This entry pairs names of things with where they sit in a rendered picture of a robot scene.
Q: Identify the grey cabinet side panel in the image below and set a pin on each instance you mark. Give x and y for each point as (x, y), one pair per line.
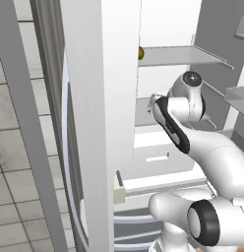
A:
(25, 131)

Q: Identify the grey fridge shelf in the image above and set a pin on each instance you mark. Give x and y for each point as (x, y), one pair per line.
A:
(142, 113)
(179, 56)

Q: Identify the grey fridge door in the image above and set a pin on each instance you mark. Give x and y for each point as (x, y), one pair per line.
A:
(219, 26)

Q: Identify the white fridge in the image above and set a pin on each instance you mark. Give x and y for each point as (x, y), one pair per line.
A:
(166, 19)

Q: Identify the white fridge crisper drawer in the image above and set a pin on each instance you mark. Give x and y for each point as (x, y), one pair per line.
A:
(150, 146)

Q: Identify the cream door bin end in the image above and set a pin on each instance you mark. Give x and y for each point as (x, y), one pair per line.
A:
(119, 193)

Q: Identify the red and green mango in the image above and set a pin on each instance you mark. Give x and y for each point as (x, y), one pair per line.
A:
(141, 52)

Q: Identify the white fridge door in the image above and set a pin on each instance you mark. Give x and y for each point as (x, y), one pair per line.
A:
(101, 98)

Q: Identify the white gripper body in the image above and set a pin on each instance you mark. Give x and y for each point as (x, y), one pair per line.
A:
(150, 106)

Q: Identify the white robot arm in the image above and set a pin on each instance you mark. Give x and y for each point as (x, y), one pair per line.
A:
(222, 164)

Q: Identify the grey fridge door bin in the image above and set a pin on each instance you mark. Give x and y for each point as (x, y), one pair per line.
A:
(237, 98)
(242, 29)

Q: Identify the white freezer drawer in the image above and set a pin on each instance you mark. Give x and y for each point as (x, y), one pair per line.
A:
(137, 206)

